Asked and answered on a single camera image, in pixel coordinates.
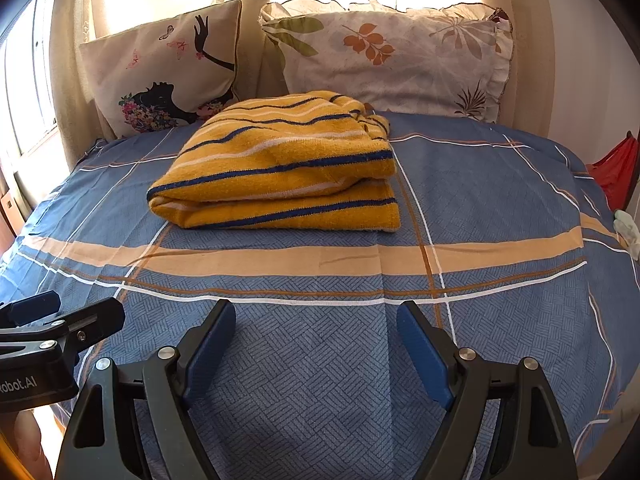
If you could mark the red cloth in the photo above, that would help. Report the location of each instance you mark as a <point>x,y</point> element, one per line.
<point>620,175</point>

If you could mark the blue plaid bed sheet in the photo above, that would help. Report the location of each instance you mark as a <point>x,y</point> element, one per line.
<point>325,360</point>

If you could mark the pale green cloth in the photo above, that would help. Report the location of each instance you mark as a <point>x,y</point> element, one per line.
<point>631,232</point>

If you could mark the person's left forearm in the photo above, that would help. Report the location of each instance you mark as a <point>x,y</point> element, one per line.
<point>32,442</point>

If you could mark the yellow striped knit sweater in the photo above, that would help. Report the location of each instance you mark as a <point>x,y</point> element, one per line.
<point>280,175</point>

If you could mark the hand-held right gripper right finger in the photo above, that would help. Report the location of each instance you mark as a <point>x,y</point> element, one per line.
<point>425,355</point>

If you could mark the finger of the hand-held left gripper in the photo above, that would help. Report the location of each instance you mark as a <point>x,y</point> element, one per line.
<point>30,310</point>
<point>95,322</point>

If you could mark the cream pillow with figure print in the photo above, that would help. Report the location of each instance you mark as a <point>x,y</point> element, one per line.
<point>150,60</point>

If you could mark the white ruffled leaf print pillow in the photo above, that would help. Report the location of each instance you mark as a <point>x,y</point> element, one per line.
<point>400,70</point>

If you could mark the window frame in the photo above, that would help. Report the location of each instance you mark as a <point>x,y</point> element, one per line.
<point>30,85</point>

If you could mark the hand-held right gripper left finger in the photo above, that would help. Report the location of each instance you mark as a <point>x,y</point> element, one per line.
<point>207,355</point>

